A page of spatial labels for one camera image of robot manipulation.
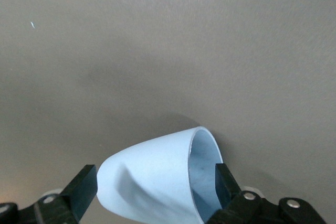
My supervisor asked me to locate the light blue plastic cup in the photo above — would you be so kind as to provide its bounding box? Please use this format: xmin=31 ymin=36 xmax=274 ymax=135
xmin=96 ymin=126 xmax=224 ymax=224

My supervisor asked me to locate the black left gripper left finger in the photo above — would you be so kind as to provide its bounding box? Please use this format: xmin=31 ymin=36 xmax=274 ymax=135
xmin=0 ymin=164 xmax=99 ymax=224

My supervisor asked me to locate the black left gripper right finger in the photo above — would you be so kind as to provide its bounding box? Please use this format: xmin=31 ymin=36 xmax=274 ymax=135
xmin=204 ymin=163 xmax=328 ymax=224

